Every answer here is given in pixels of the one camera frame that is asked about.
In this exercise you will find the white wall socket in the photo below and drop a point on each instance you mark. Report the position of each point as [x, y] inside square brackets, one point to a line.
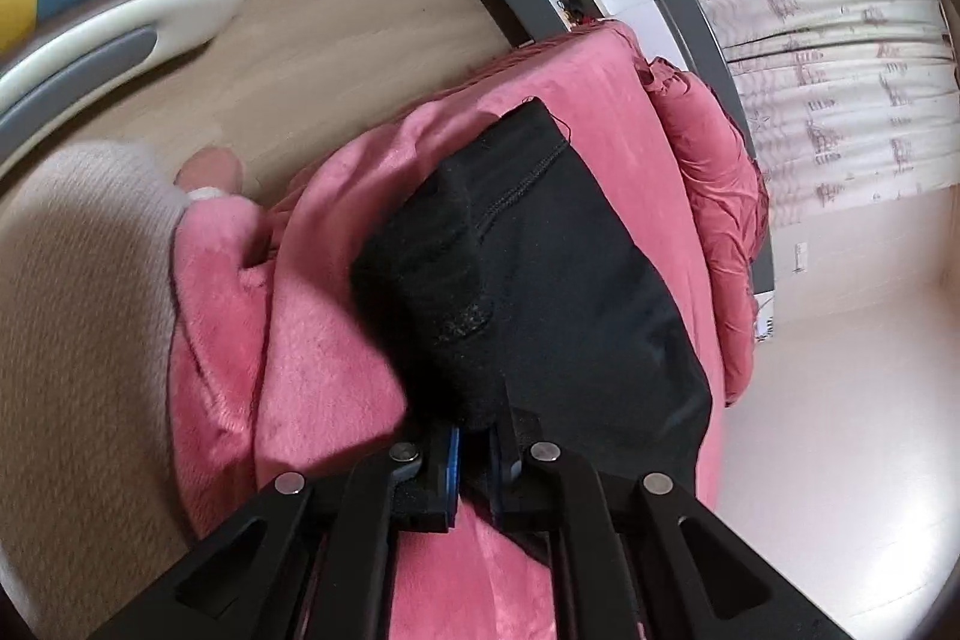
[800, 256]

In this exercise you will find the black pants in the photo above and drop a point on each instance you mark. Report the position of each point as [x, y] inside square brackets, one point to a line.
[585, 280]

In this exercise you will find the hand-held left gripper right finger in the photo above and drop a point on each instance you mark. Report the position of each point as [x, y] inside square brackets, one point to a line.
[504, 476]

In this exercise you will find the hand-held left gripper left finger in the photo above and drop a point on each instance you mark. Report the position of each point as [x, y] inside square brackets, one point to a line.
[452, 476]

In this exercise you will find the grey bed headboard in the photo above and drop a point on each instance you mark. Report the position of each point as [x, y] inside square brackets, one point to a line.
[694, 33]

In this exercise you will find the pink duvet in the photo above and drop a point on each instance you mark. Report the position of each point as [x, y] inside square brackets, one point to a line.
[712, 183]

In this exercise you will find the pink fleece bed blanket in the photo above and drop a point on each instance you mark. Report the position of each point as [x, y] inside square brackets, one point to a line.
[330, 347]

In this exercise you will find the patterned white curtain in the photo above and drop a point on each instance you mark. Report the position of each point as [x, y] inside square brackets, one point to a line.
[825, 48]

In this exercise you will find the person's bare foot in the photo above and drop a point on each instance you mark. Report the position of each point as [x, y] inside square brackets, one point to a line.
[214, 169]

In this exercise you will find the person's leg in beige trousers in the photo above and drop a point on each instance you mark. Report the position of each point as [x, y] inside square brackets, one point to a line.
[75, 310]

